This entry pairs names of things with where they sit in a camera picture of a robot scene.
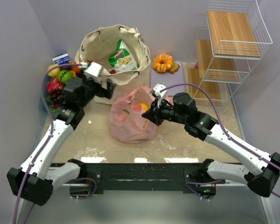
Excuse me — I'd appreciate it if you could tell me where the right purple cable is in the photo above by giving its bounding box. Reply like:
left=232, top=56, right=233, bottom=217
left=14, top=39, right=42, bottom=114
left=159, top=83, right=280, bottom=201

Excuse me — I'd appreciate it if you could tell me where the yellow lemon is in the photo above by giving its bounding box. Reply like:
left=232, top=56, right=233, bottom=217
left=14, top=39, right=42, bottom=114
left=47, top=64, right=61, bottom=78

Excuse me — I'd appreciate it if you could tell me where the lavender food tray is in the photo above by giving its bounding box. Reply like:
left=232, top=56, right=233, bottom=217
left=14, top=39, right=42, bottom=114
left=150, top=59, right=185, bottom=88

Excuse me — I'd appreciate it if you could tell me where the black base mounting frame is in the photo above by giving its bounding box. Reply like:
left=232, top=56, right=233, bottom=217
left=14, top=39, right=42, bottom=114
left=67, top=163, right=217, bottom=199

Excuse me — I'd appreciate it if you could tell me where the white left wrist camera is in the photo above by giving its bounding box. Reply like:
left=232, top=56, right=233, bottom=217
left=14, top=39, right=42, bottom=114
left=80, top=62, right=103, bottom=84

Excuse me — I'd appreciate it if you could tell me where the cake slice behind bundt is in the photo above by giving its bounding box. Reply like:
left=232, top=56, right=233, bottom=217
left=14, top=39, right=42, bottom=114
left=167, top=61, right=180, bottom=74

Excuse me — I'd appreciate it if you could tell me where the pink plastic grocery bag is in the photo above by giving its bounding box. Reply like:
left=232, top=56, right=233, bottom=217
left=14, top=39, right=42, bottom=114
left=109, top=85, right=158, bottom=144

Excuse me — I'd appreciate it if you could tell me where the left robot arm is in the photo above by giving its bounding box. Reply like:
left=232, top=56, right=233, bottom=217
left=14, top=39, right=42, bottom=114
left=7, top=77, right=116, bottom=206

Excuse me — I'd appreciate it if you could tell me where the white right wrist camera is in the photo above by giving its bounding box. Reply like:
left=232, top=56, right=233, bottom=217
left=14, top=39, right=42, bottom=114
left=151, top=84, right=167, bottom=107

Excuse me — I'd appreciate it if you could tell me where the pink dragon fruit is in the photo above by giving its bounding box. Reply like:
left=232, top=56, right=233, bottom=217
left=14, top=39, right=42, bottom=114
left=47, top=77, right=64, bottom=94

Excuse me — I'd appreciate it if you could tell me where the blue white carton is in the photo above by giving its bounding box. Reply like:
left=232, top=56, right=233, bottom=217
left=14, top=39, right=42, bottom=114
left=52, top=53, right=71, bottom=64

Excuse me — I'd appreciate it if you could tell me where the round yellow orange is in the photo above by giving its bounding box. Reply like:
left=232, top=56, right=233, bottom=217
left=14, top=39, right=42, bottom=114
left=138, top=103, right=149, bottom=112

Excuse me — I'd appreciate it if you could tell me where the green white chips bag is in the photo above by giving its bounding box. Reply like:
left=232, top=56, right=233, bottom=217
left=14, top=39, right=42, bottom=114
left=108, top=39, right=138, bottom=73

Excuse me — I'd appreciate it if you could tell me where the cream canvas tote bag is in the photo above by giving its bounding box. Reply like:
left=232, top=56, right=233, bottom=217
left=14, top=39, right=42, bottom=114
left=75, top=25, right=151, bottom=105

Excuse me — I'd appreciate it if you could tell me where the orange bundt cake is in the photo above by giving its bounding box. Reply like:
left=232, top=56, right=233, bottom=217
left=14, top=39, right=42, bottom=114
left=153, top=54, right=174, bottom=73

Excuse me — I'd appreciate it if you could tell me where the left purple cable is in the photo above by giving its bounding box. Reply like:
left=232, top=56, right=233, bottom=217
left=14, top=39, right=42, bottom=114
left=13, top=62, right=98, bottom=224

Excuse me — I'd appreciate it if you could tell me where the purple cable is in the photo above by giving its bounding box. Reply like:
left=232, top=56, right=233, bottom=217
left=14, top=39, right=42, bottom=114
left=13, top=62, right=98, bottom=224
left=159, top=83, right=280, bottom=201

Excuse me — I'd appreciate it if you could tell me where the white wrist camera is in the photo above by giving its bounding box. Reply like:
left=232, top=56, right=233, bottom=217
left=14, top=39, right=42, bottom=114
left=80, top=62, right=103, bottom=84
left=151, top=84, right=167, bottom=107

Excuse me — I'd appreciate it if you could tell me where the aluminium table frame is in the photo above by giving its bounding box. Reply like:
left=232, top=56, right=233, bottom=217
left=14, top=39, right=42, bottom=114
left=9, top=144, right=278, bottom=224

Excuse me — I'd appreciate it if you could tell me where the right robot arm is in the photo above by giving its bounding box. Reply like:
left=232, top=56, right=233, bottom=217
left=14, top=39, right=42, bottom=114
left=142, top=91, right=280, bottom=197

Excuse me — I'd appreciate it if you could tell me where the teal fruit bin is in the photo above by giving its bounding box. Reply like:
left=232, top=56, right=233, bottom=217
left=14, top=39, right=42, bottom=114
left=39, top=75, right=52, bottom=116

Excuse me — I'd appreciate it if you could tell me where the orange fruit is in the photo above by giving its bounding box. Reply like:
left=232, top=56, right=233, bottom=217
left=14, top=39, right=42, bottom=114
left=72, top=66, right=80, bottom=74

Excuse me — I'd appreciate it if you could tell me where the white wire shelf rack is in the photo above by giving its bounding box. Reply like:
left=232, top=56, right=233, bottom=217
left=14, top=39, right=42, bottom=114
left=186, top=0, right=273, bottom=107

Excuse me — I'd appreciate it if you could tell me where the green fruit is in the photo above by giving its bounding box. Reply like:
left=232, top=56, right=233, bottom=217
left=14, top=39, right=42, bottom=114
left=57, top=70, right=73, bottom=84

